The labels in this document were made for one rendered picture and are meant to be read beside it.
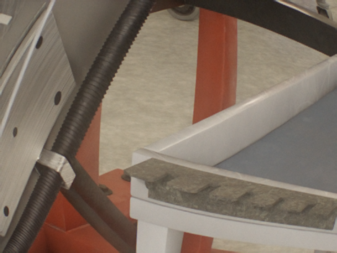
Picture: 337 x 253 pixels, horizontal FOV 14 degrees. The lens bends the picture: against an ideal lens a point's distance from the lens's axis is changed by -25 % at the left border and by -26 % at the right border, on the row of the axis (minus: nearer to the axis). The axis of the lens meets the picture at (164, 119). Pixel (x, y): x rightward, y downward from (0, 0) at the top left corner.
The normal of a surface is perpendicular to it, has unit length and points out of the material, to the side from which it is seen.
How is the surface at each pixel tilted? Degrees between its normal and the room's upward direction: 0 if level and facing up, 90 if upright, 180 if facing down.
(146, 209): 90
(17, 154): 90
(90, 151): 90
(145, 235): 90
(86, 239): 0
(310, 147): 0
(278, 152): 0
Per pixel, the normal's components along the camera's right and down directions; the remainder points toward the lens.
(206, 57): -0.52, 0.23
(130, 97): 0.08, -0.94
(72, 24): 0.85, 0.23
